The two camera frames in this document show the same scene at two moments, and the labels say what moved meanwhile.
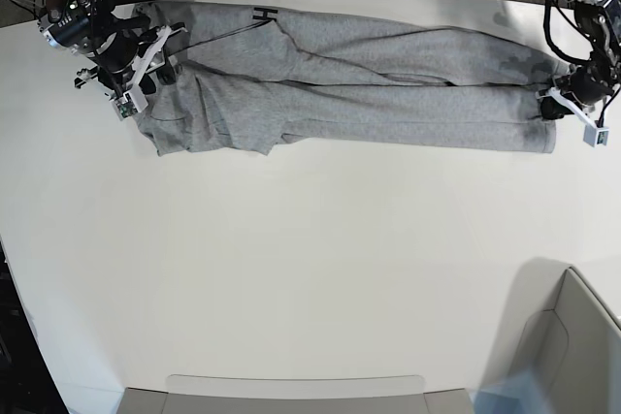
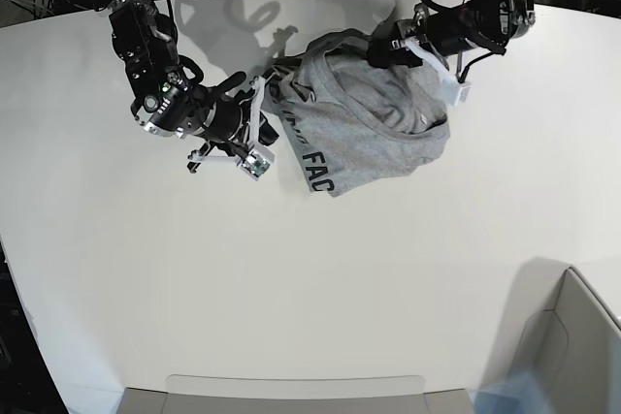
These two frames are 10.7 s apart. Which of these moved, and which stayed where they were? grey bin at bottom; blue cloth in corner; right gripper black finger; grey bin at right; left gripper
Moved: left gripper; right gripper black finger
Stayed: grey bin at right; grey bin at bottom; blue cloth in corner
